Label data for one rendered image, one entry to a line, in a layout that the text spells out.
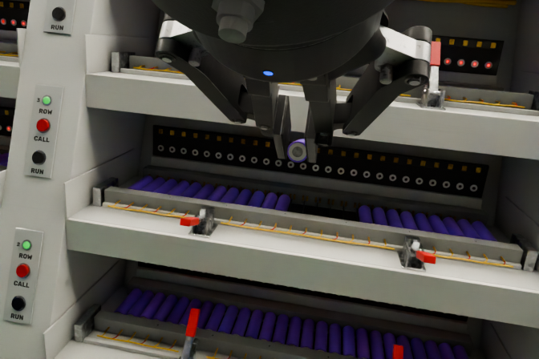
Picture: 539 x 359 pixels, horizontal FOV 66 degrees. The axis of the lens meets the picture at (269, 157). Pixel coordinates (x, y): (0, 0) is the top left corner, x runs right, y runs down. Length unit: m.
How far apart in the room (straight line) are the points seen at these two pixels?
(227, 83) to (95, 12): 0.40
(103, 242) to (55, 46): 0.27
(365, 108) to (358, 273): 0.32
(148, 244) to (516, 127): 0.47
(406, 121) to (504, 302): 0.24
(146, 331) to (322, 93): 0.52
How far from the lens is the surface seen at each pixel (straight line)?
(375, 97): 0.22
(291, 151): 0.35
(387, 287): 0.53
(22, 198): 0.64
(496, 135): 0.55
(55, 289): 0.63
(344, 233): 0.56
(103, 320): 0.69
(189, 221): 0.48
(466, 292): 0.55
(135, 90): 0.57
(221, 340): 0.63
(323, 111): 0.24
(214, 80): 0.23
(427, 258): 0.47
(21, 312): 0.66
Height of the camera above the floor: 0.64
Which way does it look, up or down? 1 degrees up
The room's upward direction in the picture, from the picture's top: 7 degrees clockwise
